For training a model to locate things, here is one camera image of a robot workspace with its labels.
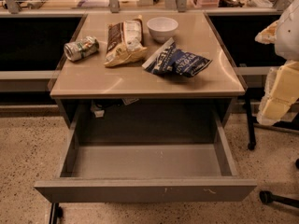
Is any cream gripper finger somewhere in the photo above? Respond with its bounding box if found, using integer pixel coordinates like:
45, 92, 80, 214
257, 61, 299, 126
255, 21, 278, 45

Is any blue chip bag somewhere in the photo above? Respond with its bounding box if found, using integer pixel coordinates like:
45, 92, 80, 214
142, 38, 211, 77

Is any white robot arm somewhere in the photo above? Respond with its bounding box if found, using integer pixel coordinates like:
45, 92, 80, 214
255, 0, 299, 126

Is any brown and white snack bag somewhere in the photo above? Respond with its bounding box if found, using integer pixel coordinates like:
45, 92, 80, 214
104, 16, 148, 67

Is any grey open top drawer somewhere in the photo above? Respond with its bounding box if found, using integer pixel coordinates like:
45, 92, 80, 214
35, 105, 256, 203

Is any white tag under cabinet top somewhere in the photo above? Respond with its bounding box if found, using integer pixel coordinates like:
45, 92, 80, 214
91, 101, 105, 118

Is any grey cabinet with tan top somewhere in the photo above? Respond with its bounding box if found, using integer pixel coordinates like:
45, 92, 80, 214
47, 10, 249, 129

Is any black stand leg with caster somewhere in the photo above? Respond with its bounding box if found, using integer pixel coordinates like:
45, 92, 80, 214
242, 88, 299, 150

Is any white bowl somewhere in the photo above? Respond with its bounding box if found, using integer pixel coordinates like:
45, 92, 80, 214
147, 17, 178, 43

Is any black chair base leg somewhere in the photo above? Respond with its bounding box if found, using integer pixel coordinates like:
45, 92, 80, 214
259, 190, 299, 208

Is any crushed green soda can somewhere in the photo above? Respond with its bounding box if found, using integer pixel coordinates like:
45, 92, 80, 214
64, 36, 99, 62

